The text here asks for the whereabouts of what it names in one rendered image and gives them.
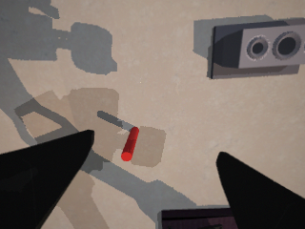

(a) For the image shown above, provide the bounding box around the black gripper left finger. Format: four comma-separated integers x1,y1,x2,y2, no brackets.
0,130,94,229

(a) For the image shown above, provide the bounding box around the red peg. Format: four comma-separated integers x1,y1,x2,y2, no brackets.
121,127,139,161

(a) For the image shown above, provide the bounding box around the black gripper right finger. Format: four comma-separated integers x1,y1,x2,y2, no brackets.
215,152,305,229

